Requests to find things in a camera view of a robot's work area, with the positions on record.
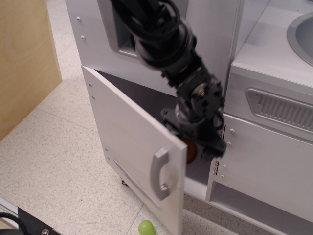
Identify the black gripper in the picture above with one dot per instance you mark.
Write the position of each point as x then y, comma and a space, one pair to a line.
205, 132

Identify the silver fridge door handle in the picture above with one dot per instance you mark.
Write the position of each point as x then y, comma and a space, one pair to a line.
159, 160

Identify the white fridge door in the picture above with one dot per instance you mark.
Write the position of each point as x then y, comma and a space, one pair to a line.
130, 136

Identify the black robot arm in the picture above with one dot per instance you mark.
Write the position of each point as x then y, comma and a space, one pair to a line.
199, 93

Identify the white toy fridge cabinet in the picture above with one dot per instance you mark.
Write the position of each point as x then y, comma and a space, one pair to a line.
212, 22

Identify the lower brass hinge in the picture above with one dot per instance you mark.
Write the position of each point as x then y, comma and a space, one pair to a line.
216, 166

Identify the brass hinge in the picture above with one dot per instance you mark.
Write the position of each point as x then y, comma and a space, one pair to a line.
222, 131
216, 166

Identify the orange toy lid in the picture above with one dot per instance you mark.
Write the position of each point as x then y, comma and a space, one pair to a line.
192, 150

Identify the upper brass hinge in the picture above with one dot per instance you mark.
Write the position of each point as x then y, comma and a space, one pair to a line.
222, 131

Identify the white toy kitchen counter unit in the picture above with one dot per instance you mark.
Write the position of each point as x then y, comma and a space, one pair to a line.
266, 174

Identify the grey vent panel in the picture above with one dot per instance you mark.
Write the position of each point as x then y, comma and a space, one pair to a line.
280, 109

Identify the green toy ball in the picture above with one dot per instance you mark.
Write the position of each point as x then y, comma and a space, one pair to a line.
146, 228

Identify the grey ice dispenser recess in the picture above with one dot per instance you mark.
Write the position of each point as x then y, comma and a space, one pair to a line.
119, 41

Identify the grey toy sink basin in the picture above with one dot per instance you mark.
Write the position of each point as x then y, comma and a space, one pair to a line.
300, 37

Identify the plywood panel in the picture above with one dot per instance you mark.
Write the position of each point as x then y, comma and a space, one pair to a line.
29, 68

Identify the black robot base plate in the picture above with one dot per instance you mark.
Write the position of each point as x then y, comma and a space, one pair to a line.
35, 226

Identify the aluminium extrusion rail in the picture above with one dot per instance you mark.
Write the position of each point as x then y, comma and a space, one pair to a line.
8, 207

